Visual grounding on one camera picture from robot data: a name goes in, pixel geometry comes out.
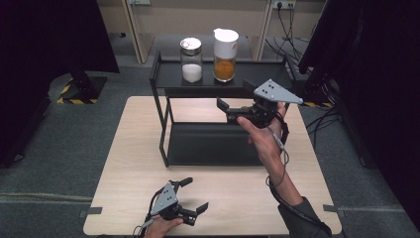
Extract person's left hand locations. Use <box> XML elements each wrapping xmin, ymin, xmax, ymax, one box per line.
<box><xmin>144</xmin><ymin>217</ymin><xmax>184</xmax><ymax>238</ymax></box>

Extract black metal two-tier rack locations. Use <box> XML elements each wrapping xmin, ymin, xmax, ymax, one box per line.
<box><xmin>149</xmin><ymin>51</ymin><xmax>297</xmax><ymax>170</ymax></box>

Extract pale floor tape strip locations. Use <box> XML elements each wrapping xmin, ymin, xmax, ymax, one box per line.
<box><xmin>0</xmin><ymin>192</ymin><xmax>94</xmax><ymax>203</ymax></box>

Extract person's right hand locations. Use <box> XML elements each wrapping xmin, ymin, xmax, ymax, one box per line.
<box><xmin>236</xmin><ymin>101</ymin><xmax>288</xmax><ymax>169</ymax></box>

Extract glass jar with silver lid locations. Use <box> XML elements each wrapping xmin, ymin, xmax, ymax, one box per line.
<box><xmin>179</xmin><ymin>37</ymin><xmax>204</xmax><ymax>83</ymax></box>

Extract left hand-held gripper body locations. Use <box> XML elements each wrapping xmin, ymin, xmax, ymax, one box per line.
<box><xmin>150</xmin><ymin>179</ymin><xmax>199</xmax><ymax>227</ymax></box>

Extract right hand-held gripper cable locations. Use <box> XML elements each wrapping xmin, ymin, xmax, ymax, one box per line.
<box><xmin>265</xmin><ymin>112</ymin><xmax>333</xmax><ymax>234</ymax></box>

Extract glass jar with white lid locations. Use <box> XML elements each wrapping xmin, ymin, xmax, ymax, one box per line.
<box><xmin>212</xmin><ymin>28</ymin><xmax>240</xmax><ymax>83</ymax></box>

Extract left hand-held gripper cable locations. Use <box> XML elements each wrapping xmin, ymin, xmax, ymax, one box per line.
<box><xmin>133</xmin><ymin>187</ymin><xmax>173</xmax><ymax>238</ymax></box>

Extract black floor cables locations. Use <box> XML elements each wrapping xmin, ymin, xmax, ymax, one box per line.
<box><xmin>305</xmin><ymin>105</ymin><xmax>342</xmax><ymax>150</ymax></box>

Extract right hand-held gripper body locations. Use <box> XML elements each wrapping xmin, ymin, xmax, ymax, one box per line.
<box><xmin>226</xmin><ymin>78</ymin><xmax>304</xmax><ymax>129</ymax></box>

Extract hand-held gripper cable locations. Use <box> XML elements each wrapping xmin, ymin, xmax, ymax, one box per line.
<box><xmin>265</xmin><ymin>112</ymin><xmax>333</xmax><ymax>234</ymax></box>
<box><xmin>133</xmin><ymin>187</ymin><xmax>173</xmax><ymax>238</ymax></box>

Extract light wooden desk frame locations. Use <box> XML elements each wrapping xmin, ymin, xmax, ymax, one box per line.
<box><xmin>120</xmin><ymin>0</ymin><xmax>275</xmax><ymax>64</ymax></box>

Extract black curtain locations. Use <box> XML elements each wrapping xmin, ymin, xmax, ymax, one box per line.
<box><xmin>296</xmin><ymin>0</ymin><xmax>420</xmax><ymax>231</ymax></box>
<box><xmin>0</xmin><ymin>0</ymin><xmax>120</xmax><ymax>169</ymax></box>

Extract black stand base striped edge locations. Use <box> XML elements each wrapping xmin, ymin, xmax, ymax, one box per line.
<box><xmin>293</xmin><ymin>70</ymin><xmax>335</xmax><ymax>109</ymax></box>
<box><xmin>56</xmin><ymin>70</ymin><xmax>108</xmax><ymax>105</ymax></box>

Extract black plugged-in cables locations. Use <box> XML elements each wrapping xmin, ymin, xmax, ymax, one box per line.
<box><xmin>265</xmin><ymin>3</ymin><xmax>309</xmax><ymax>62</ymax></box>

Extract grey tape piece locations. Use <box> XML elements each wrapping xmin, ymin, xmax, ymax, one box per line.
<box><xmin>322</xmin><ymin>203</ymin><xmax>347</xmax><ymax>218</ymax></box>
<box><xmin>78</xmin><ymin>206</ymin><xmax>104</xmax><ymax>219</ymax></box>

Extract white wall socket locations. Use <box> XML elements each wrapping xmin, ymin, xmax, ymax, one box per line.
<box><xmin>271</xmin><ymin>0</ymin><xmax>297</xmax><ymax>10</ymax></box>

